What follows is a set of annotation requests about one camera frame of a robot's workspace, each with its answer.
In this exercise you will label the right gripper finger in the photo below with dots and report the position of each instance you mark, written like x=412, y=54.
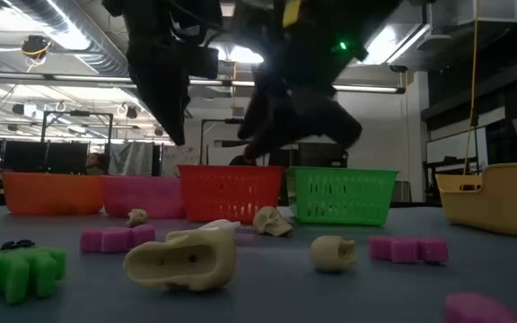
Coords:
x=254, y=116
x=267, y=137

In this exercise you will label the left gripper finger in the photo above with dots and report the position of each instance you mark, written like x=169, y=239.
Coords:
x=157, y=107
x=178, y=112

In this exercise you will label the cream plastic skull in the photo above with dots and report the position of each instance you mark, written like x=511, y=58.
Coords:
x=271, y=220
x=330, y=254
x=137, y=217
x=191, y=264

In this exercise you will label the pink skeleton figure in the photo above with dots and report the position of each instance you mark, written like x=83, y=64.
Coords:
x=115, y=239
x=474, y=309
x=406, y=250

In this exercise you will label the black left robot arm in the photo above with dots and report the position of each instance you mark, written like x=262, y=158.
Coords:
x=164, y=13

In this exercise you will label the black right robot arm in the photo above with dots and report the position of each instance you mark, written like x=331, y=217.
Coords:
x=330, y=27

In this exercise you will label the black cabinet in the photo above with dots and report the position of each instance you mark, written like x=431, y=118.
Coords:
x=326, y=157

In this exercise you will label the whiteboard with notes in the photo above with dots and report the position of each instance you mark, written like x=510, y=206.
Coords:
x=175, y=161

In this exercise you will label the long ceiling light fixture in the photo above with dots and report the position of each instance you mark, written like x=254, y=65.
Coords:
x=366, y=89

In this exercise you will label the grey cloth cover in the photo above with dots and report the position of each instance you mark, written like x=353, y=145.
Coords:
x=133, y=159

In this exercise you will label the red slotted plastic basket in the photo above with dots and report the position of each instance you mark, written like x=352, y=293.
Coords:
x=229, y=193

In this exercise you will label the green slotted plastic basket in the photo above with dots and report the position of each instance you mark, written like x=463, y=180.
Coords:
x=341, y=195

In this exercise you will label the pink plastic bin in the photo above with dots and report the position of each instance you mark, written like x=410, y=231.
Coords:
x=146, y=197

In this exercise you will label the row of black monitors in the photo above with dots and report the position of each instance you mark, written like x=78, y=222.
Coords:
x=61, y=157

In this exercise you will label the grey box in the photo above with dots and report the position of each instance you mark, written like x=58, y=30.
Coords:
x=404, y=190

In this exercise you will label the black desk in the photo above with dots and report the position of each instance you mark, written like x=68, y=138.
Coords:
x=429, y=179

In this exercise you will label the orange plastic bin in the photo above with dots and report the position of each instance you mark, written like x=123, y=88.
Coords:
x=52, y=195

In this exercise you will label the yellow plastic bin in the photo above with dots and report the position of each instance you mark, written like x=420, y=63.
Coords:
x=496, y=202

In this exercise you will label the green skeleton figure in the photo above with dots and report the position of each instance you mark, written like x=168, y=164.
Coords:
x=18, y=274

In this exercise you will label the black gantry frame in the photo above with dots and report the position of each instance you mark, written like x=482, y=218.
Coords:
x=76, y=113
x=202, y=143

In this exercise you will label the long silver air duct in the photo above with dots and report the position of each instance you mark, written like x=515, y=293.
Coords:
x=83, y=36

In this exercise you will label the black security camera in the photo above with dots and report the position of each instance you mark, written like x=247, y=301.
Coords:
x=398, y=68

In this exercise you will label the wrist camera with yellow tag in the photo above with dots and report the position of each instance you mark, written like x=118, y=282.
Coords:
x=292, y=11

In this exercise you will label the white wall board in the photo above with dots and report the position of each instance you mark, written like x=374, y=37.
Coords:
x=456, y=145

